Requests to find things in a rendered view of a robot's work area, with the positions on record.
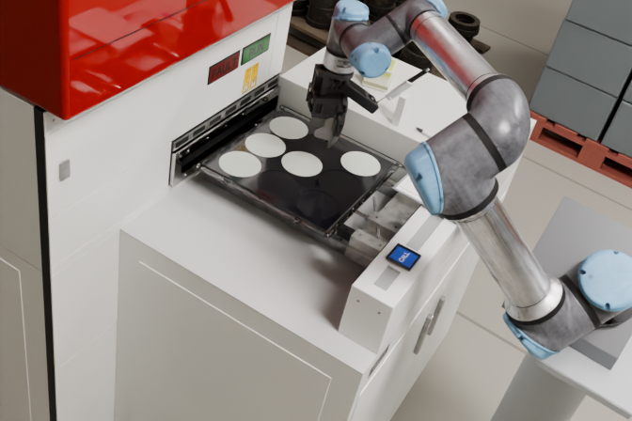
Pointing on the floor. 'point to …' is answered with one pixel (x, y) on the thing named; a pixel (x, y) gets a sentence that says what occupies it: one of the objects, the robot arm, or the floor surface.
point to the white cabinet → (258, 350)
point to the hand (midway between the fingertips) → (331, 140)
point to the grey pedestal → (566, 386)
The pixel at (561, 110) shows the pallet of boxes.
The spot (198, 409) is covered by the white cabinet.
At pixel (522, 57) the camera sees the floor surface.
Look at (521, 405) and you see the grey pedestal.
